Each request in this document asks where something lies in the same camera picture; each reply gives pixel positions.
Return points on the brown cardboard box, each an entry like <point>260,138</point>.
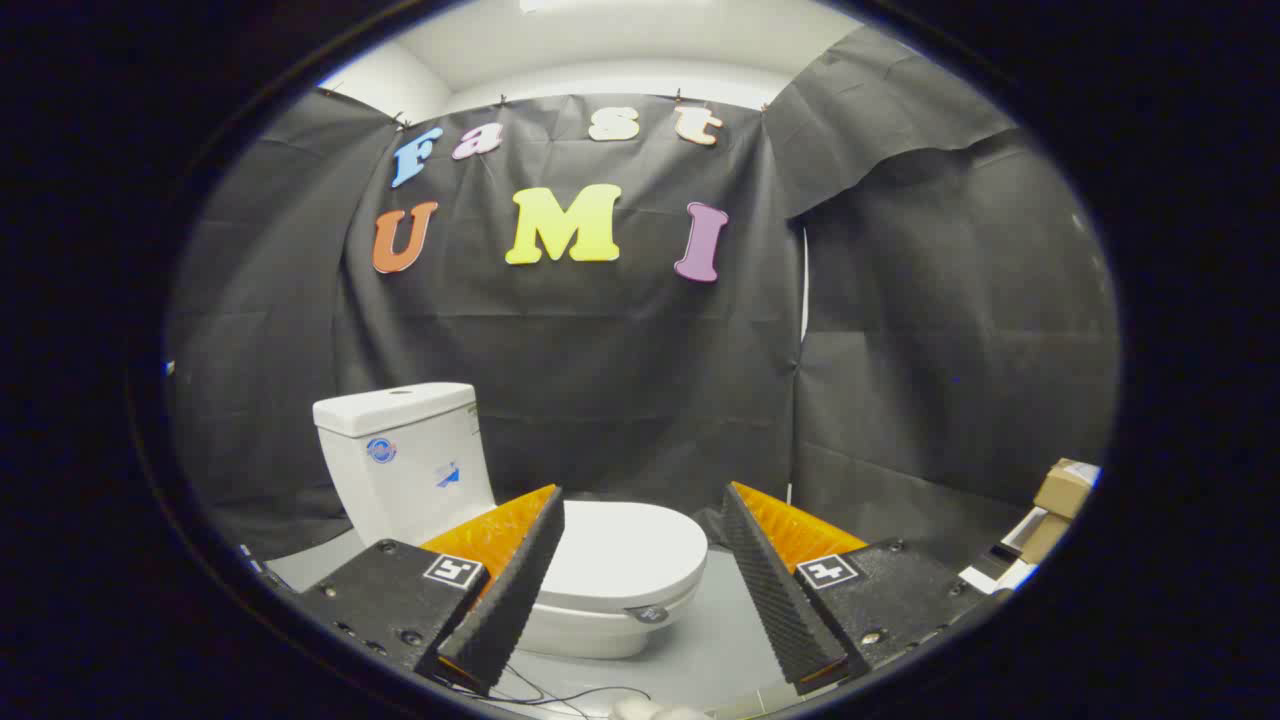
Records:
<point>1065,488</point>
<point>1043,540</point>

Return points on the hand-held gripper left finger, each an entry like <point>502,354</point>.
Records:
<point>515,590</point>

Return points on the white ceramic toilet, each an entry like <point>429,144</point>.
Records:
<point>400,470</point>

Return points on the white toilet lid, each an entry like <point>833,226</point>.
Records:
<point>625,550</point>

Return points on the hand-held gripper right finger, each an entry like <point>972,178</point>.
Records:
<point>775,600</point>

